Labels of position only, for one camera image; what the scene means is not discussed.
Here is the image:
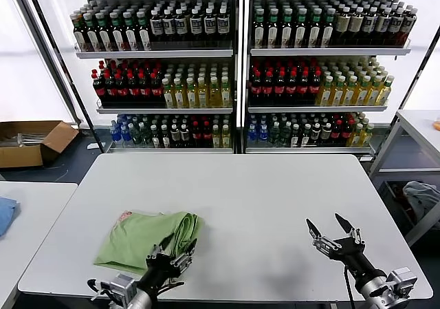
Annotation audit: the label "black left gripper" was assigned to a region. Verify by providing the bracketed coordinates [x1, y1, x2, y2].
[136, 233, 199, 299]

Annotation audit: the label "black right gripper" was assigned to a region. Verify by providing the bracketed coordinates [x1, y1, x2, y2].
[305, 213, 388, 291]

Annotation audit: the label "green t-shirt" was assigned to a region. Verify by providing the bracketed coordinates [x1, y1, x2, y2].
[93, 211, 206, 276]

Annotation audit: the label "grey crumpled cloth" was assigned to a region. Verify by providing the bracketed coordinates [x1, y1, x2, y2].
[402, 180, 440, 222]

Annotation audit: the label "cola bottle red cap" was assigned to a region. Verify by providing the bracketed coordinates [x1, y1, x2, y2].
[296, 70, 309, 105]
[190, 121, 202, 148]
[149, 72, 164, 107]
[285, 70, 298, 105]
[273, 70, 286, 105]
[308, 70, 322, 105]
[137, 72, 152, 107]
[250, 70, 263, 105]
[126, 72, 141, 107]
[340, 120, 353, 145]
[102, 72, 118, 107]
[114, 72, 130, 107]
[261, 70, 274, 105]
[330, 120, 342, 145]
[91, 70, 107, 107]
[201, 121, 212, 148]

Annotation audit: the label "blue folded cloth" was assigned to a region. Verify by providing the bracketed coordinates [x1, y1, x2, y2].
[0, 196, 21, 238]

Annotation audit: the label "brown cardboard box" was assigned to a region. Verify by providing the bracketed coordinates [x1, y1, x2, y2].
[0, 120, 80, 169]

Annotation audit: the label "white metal shelf rack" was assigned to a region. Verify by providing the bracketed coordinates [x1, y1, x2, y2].
[242, 0, 434, 162]
[51, 0, 241, 155]

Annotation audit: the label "clear plastic parts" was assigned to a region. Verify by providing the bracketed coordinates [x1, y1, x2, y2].
[15, 132, 47, 149]

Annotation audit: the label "dark bottle green cap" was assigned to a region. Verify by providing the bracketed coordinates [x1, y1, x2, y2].
[96, 12, 113, 52]
[308, 8, 322, 48]
[135, 10, 152, 51]
[71, 12, 87, 52]
[253, 8, 266, 48]
[320, 8, 337, 48]
[280, 8, 294, 48]
[294, 8, 309, 48]
[122, 10, 138, 51]
[84, 12, 100, 52]
[109, 11, 125, 51]
[266, 8, 281, 48]

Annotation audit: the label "dark bottle beige label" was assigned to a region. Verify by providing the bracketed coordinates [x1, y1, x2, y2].
[348, 7, 365, 43]
[334, 7, 351, 43]

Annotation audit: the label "dark bottle blue-white label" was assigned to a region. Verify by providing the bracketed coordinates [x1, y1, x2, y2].
[361, 7, 379, 43]
[400, 7, 419, 47]
[203, 8, 218, 43]
[375, 7, 393, 45]
[189, 8, 204, 43]
[174, 8, 189, 43]
[216, 8, 231, 43]
[388, 7, 406, 45]
[149, 9, 164, 43]
[162, 8, 176, 43]

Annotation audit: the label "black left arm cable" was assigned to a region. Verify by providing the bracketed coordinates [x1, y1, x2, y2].
[87, 277, 186, 302]

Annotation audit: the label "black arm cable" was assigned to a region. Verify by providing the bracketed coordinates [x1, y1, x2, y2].
[343, 266, 355, 309]
[87, 277, 186, 302]

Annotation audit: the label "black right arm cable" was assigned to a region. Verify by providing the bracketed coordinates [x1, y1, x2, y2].
[343, 266, 355, 309]

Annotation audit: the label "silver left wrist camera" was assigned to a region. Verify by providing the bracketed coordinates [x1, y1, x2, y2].
[109, 273, 138, 303]

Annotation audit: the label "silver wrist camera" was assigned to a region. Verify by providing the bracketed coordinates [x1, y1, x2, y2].
[109, 273, 138, 303]
[386, 267, 419, 298]

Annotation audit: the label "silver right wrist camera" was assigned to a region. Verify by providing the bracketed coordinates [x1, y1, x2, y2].
[386, 267, 419, 298]

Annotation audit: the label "grey metal frame table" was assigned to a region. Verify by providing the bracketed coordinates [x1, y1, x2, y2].
[368, 109, 440, 248]

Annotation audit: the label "black slanted frame post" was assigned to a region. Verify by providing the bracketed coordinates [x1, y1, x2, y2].
[24, 0, 107, 153]

